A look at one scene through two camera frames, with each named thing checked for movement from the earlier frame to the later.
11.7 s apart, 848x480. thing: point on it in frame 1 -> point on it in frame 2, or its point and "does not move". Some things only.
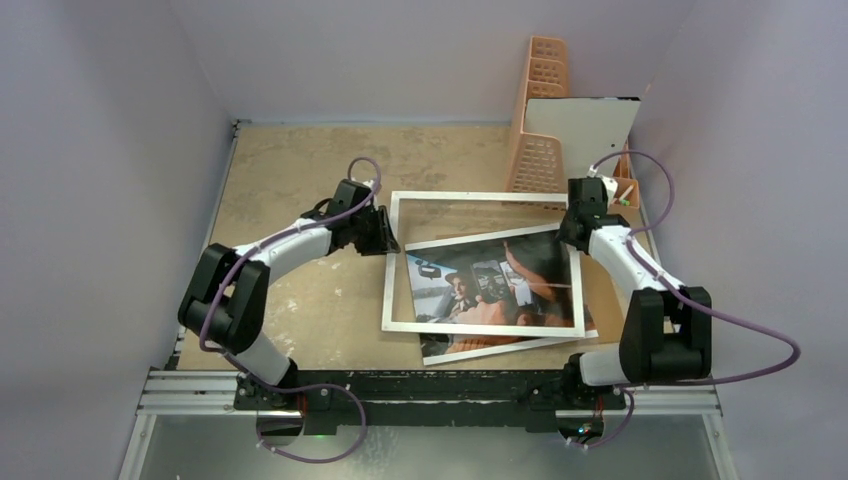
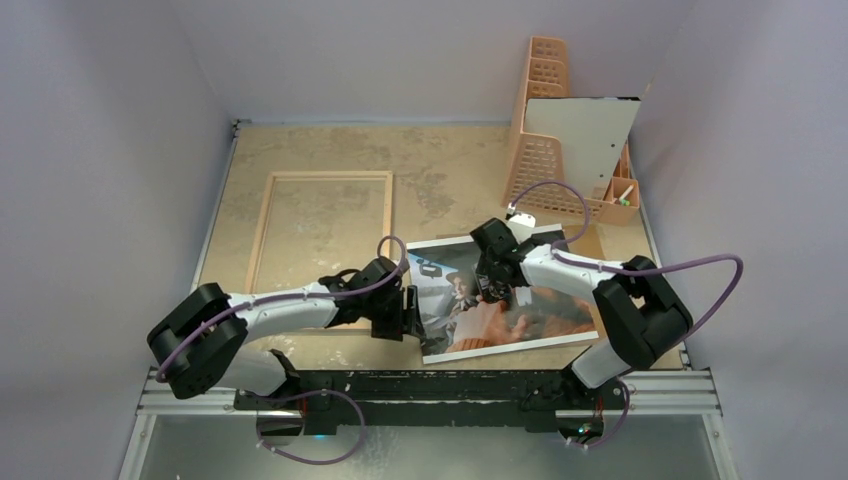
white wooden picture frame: (576, 331) -> (274, 176)
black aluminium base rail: (434, 401) does not move
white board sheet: (593, 129) does not move
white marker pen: (624, 199) does not move
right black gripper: (573, 232) -> (494, 278)
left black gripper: (384, 242) -> (404, 320)
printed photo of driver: (514, 277) does not move
